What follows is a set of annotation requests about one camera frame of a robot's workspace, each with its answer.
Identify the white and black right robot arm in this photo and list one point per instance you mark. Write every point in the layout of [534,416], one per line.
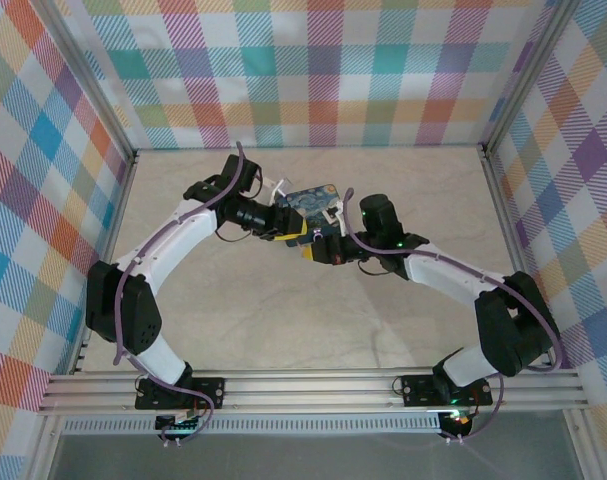
[443,275]

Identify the left controller circuit board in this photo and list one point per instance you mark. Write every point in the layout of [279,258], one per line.
[180,422]

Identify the right controller circuit board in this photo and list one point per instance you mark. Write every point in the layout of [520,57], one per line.
[455,422]

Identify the starry night painted tin box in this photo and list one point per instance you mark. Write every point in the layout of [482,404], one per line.
[313,202]

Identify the controller circuit board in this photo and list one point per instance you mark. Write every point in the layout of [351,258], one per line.
[180,422]
[455,422]

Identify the aluminium mounting rail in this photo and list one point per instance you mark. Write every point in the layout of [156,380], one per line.
[313,392]

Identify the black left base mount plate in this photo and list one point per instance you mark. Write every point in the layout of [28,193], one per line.
[208,392]

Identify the aluminium table side rail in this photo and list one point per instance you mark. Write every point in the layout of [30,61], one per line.
[105,240]
[510,240]

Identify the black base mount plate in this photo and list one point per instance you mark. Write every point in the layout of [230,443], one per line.
[418,390]
[208,392]

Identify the aluminium frame post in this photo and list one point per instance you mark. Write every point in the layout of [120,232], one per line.
[528,75]
[83,75]

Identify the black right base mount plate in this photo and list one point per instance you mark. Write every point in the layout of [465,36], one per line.
[418,390]

